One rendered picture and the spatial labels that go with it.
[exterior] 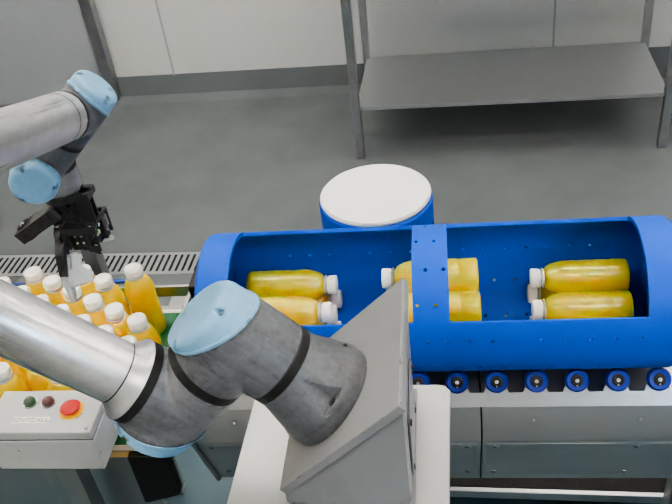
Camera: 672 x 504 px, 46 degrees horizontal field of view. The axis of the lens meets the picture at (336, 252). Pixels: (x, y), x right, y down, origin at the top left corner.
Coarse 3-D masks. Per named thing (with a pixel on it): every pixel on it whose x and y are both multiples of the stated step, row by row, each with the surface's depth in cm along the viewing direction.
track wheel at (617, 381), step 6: (612, 372) 151; (618, 372) 151; (624, 372) 150; (606, 378) 151; (612, 378) 151; (618, 378) 150; (624, 378) 150; (606, 384) 151; (612, 384) 151; (618, 384) 150; (624, 384) 150; (618, 390) 151
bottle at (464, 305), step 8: (408, 296) 151; (456, 296) 149; (464, 296) 148; (472, 296) 148; (480, 296) 149; (408, 304) 149; (416, 304) 149; (456, 304) 148; (464, 304) 148; (472, 304) 147; (480, 304) 147; (408, 312) 149; (456, 312) 148; (464, 312) 148; (472, 312) 147; (480, 312) 147; (408, 320) 150; (456, 320) 148; (464, 320) 148; (472, 320) 148; (480, 320) 148
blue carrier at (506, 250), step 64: (256, 256) 171; (320, 256) 170; (384, 256) 168; (448, 256) 167; (512, 256) 165; (576, 256) 164; (640, 256) 162; (448, 320) 142; (512, 320) 141; (576, 320) 139; (640, 320) 138
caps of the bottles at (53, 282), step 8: (24, 272) 180; (32, 272) 180; (40, 272) 181; (8, 280) 179; (32, 280) 180; (48, 280) 177; (56, 280) 177; (24, 288) 176; (48, 288) 176; (56, 288) 177; (40, 296) 173; (0, 368) 155; (8, 368) 155; (0, 376) 154; (8, 376) 155
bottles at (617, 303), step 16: (528, 288) 162; (544, 288) 161; (336, 304) 168; (544, 304) 153; (560, 304) 152; (576, 304) 151; (592, 304) 151; (608, 304) 150; (624, 304) 150; (336, 320) 160
